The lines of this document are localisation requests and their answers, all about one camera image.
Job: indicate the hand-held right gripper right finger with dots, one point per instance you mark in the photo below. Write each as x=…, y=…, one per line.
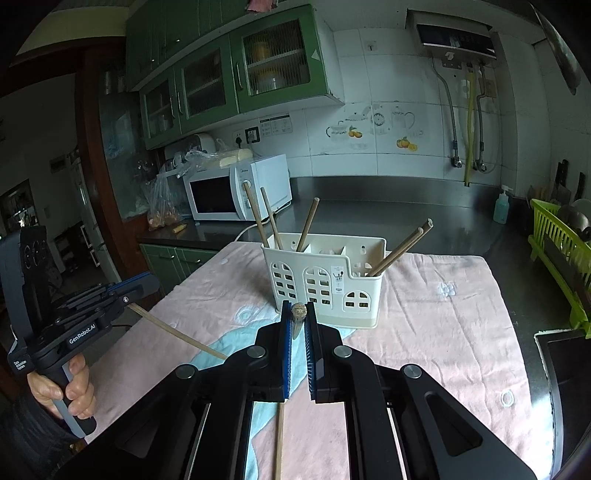
x=311, y=355

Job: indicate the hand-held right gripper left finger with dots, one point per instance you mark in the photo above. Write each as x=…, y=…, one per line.
x=285, y=350

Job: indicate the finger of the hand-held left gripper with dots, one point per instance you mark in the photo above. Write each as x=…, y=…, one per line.
x=150, y=284
x=106, y=302

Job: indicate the wooden chopstick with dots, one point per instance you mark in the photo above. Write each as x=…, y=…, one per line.
x=401, y=249
x=279, y=438
x=308, y=224
x=256, y=214
x=180, y=333
x=400, y=254
x=271, y=217

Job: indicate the white plastic utensil holder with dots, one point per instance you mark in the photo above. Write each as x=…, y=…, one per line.
x=323, y=286

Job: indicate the person's left forearm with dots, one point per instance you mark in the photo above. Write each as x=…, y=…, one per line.
x=27, y=443

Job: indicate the person's left hand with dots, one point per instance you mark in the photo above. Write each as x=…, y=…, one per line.
x=81, y=387

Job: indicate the green base cabinet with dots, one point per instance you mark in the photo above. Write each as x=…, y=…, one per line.
x=175, y=265

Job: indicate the small wooden cork piece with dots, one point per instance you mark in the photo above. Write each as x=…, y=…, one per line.
x=178, y=227

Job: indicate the plastic bag with orange contents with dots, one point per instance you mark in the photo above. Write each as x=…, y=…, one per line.
x=161, y=214

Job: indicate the clear plastic bag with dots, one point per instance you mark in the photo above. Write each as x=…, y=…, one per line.
x=196, y=161

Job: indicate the pink printed blanket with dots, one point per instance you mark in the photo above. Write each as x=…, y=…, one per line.
x=438, y=323

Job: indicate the wooden glass display cabinet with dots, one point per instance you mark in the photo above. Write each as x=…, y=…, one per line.
x=115, y=152

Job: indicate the white countertop appliance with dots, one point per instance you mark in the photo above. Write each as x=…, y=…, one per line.
x=203, y=141

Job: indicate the cream wrapped block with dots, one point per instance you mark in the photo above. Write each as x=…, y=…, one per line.
x=235, y=157

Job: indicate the white microwave oven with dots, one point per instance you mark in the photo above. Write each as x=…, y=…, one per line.
x=268, y=177

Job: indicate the blue soap dispenser bottle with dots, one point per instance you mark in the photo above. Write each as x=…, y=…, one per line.
x=501, y=207

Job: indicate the green plastic dish rack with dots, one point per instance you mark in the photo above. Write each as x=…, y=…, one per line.
x=549, y=240

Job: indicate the dark cutting board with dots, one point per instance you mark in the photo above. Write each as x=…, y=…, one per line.
x=568, y=272

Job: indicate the pink rag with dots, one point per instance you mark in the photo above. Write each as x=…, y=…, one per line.
x=259, y=4

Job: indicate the metal bowl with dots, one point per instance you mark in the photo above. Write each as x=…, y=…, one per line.
x=579, y=217

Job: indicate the hanging metal wok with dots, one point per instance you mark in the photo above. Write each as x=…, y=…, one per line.
x=561, y=50

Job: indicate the white wall socket with plug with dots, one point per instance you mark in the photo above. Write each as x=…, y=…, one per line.
x=237, y=138

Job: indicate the black wall socket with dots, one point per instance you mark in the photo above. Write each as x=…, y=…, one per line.
x=252, y=134

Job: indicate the green glass-door wall cabinet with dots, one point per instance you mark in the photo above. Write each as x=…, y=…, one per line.
x=231, y=106

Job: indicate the white wall label sticker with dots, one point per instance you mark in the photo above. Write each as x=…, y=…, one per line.
x=275, y=125

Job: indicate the fruit teapot wall decal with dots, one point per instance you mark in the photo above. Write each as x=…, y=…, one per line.
x=355, y=131

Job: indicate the wall-mounted water heater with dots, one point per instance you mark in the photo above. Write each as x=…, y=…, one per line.
x=457, y=41

